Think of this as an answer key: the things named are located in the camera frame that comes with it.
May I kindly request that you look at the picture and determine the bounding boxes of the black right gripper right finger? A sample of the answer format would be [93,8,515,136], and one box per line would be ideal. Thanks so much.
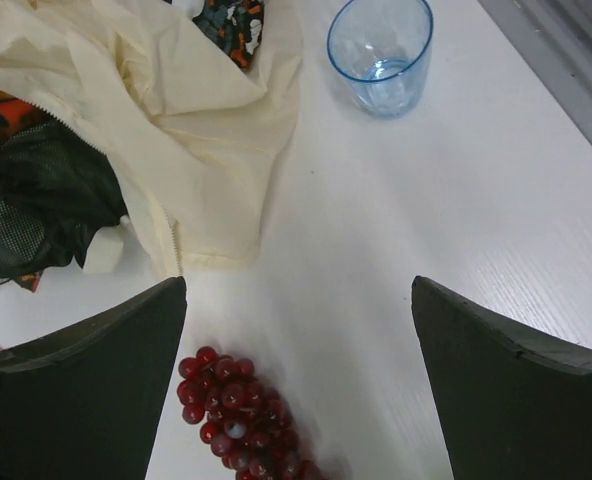
[412,276,592,479]

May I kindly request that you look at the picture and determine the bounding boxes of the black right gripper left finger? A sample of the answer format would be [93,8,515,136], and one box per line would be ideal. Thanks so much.
[0,277,187,479]

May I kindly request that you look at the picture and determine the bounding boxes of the dark green mesh cloth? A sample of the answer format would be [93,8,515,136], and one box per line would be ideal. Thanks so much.
[0,120,127,279]

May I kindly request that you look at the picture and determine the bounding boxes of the black orange patterned cloth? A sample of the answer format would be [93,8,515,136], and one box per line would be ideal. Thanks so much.
[193,0,265,71]

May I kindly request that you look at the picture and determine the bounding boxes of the red grape bunch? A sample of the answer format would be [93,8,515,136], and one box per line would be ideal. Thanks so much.
[176,346,327,480]

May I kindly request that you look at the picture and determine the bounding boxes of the cream white jacket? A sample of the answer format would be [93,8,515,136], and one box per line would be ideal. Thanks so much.
[0,1,302,278]

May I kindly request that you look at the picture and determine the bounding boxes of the clear blue plastic cup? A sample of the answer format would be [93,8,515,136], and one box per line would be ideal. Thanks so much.
[326,0,435,118]

